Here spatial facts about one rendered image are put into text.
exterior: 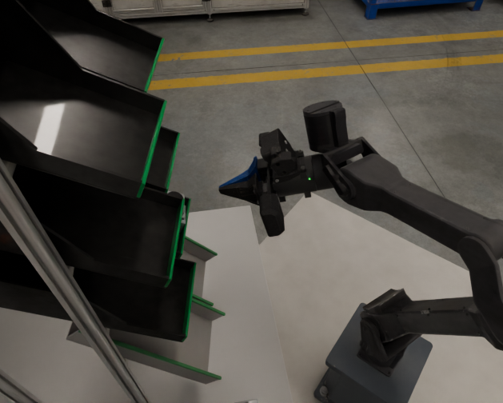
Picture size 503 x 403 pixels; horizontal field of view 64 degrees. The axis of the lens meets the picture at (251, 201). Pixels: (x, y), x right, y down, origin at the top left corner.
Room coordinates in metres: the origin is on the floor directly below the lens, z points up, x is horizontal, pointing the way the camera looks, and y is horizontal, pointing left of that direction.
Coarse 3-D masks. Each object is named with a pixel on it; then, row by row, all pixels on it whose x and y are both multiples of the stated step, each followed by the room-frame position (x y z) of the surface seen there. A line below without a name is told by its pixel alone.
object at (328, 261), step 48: (288, 240) 0.69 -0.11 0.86; (336, 240) 0.69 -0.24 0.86; (384, 240) 0.69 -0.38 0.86; (288, 288) 0.53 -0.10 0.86; (336, 288) 0.53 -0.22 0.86; (384, 288) 0.53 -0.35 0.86; (432, 288) 0.53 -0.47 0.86; (288, 336) 0.41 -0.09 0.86; (336, 336) 0.41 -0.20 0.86; (432, 336) 0.41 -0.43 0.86; (432, 384) 0.30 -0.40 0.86; (480, 384) 0.30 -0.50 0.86
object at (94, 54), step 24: (24, 0) 0.52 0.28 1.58; (48, 0) 0.53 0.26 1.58; (72, 0) 0.53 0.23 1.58; (48, 24) 0.49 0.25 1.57; (72, 24) 0.51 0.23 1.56; (96, 24) 0.53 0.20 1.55; (120, 24) 0.53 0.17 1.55; (72, 48) 0.46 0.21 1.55; (96, 48) 0.48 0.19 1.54; (120, 48) 0.50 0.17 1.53; (144, 48) 0.52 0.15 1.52; (96, 72) 0.40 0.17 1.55; (120, 72) 0.45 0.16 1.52; (144, 72) 0.47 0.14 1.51
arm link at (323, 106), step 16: (304, 112) 0.49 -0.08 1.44; (320, 112) 0.47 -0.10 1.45; (336, 112) 0.46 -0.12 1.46; (320, 128) 0.46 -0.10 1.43; (336, 128) 0.45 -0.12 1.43; (320, 144) 0.45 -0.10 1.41; (336, 144) 0.45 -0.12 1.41; (352, 144) 0.45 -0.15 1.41; (368, 144) 0.46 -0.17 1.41; (336, 160) 0.42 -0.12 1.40; (336, 176) 0.40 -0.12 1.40; (352, 192) 0.37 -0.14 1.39
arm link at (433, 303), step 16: (368, 304) 0.32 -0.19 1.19; (384, 304) 0.30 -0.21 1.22; (400, 304) 0.30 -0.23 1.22; (416, 304) 0.28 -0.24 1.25; (432, 304) 0.27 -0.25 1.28; (448, 304) 0.25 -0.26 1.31; (464, 304) 0.24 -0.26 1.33; (384, 320) 0.28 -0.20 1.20; (400, 320) 0.27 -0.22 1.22; (416, 320) 0.26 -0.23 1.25; (432, 320) 0.24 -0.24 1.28; (448, 320) 0.23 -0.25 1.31; (464, 320) 0.22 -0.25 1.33; (480, 320) 0.20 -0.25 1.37; (384, 336) 0.27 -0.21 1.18; (400, 336) 0.26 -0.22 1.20; (480, 336) 0.20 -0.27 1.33
